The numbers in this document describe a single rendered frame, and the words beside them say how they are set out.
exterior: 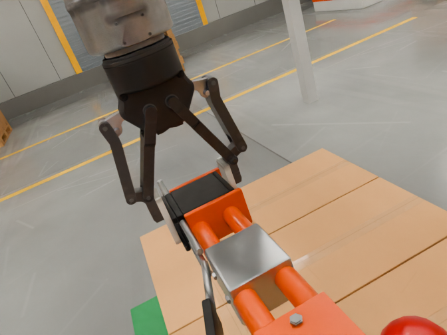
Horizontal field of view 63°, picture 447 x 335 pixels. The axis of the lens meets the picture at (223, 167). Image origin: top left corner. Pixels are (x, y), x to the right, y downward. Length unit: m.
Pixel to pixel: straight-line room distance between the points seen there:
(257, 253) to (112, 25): 0.24
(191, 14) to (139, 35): 9.83
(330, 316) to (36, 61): 9.72
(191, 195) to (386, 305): 0.81
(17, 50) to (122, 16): 9.55
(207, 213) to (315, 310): 0.19
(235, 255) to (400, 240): 1.02
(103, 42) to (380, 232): 1.16
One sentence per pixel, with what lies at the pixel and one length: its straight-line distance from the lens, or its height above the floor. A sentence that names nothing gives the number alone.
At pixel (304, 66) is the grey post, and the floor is 0.40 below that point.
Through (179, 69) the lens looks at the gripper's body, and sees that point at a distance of 0.38.
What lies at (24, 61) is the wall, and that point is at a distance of 9.90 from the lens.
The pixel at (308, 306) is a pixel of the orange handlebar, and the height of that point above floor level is 1.22.
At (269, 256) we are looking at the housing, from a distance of 0.34.
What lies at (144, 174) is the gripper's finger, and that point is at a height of 1.28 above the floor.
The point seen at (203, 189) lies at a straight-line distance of 0.46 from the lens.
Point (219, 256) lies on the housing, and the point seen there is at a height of 1.22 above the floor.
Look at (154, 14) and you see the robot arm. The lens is 0.36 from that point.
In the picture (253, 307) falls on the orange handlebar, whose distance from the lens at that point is 0.31.
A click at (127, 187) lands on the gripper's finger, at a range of 0.42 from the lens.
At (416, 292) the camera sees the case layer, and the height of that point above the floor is 0.54.
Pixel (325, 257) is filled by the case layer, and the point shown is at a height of 0.54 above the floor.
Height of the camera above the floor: 1.45
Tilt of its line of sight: 27 degrees down
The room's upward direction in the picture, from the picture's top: 19 degrees counter-clockwise
